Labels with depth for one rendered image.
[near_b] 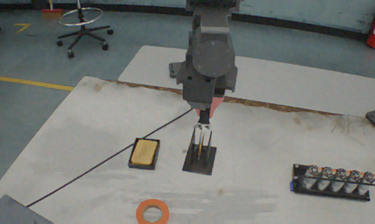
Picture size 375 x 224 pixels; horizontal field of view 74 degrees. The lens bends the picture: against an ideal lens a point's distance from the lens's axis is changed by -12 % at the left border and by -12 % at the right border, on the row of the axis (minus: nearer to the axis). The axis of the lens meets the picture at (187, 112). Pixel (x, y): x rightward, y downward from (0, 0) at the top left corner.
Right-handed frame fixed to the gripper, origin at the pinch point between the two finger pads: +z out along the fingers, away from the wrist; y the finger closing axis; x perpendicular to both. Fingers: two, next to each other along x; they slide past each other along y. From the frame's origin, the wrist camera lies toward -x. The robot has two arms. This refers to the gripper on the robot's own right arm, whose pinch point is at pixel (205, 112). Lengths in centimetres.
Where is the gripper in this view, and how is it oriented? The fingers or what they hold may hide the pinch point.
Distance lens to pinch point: 55.4
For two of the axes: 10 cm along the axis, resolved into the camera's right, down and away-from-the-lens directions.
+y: 9.8, 1.5, -1.6
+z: -0.1, 7.6, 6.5
